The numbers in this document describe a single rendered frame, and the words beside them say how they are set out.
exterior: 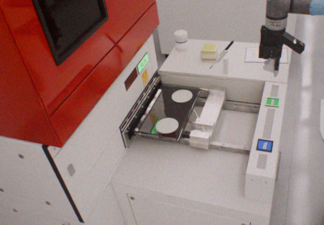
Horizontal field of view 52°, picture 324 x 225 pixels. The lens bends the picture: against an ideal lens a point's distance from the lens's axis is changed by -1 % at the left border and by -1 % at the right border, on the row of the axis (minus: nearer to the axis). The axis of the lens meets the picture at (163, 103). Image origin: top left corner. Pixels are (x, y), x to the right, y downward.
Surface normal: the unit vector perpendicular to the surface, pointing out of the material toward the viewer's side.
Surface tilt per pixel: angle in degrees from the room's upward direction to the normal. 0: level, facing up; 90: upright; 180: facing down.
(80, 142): 90
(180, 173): 0
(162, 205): 90
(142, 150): 0
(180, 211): 90
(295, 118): 0
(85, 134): 90
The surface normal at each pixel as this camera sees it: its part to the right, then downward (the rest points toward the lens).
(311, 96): -0.13, -0.78
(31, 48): 0.93, 0.12
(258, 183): -0.34, 0.62
